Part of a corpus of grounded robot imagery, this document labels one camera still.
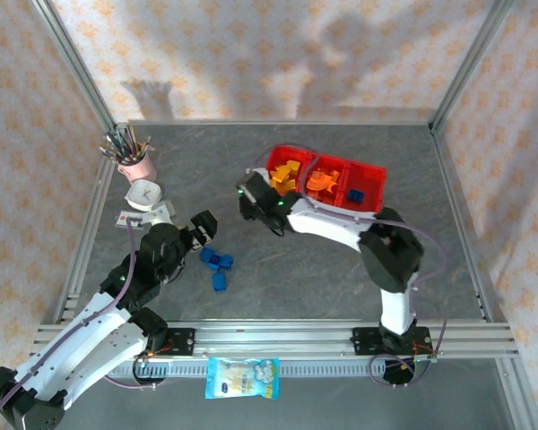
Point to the yellow sloped lego brick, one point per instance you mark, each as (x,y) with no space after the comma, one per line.
(279,172)

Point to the orange curved lego arch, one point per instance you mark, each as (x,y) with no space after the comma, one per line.
(330,178)
(314,183)

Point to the blue lego brick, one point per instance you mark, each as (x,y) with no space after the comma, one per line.
(207,256)
(225,260)
(356,195)
(219,281)

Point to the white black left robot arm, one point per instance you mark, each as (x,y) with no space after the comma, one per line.
(85,331)

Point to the yellow square lego brick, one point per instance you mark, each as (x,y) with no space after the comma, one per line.
(291,166)

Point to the white square clock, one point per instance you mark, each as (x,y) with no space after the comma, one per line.
(143,195)

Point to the pink pencil cup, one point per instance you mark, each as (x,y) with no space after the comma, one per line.
(139,170)

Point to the colored pencil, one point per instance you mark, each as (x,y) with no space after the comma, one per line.
(132,136)
(144,145)
(114,139)
(107,150)

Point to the red three-compartment bin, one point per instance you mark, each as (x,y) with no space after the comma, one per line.
(367,179)

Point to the blue snack bag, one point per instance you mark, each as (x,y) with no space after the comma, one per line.
(242,378)

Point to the aluminium frame rail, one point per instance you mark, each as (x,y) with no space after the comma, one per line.
(464,224)
(87,233)

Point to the wide aluminium base rail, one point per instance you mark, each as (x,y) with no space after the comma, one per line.
(273,340)

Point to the aluminium frame post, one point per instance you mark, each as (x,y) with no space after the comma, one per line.
(77,62)
(469,62)

